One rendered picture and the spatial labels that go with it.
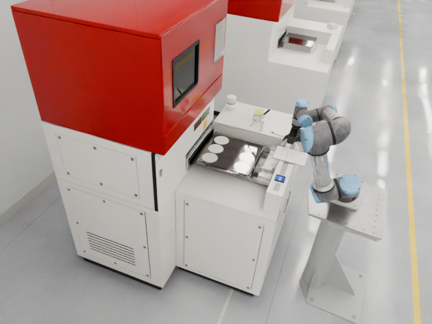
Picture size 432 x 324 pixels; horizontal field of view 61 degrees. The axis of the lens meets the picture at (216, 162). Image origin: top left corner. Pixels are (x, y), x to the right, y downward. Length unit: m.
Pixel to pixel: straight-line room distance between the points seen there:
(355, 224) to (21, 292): 2.23
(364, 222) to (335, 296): 0.81
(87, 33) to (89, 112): 0.41
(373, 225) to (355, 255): 0.97
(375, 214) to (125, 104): 1.53
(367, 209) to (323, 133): 0.74
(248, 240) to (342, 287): 0.93
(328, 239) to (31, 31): 2.01
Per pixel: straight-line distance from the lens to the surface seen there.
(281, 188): 2.10
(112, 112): 1.84
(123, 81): 1.72
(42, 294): 2.92
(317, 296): 2.86
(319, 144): 1.79
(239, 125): 2.57
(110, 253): 2.69
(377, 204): 2.42
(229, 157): 2.36
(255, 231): 2.20
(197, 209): 2.25
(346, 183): 2.10
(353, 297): 2.95
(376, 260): 3.26
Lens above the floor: 2.32
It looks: 38 degrees down
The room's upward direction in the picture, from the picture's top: 4 degrees clockwise
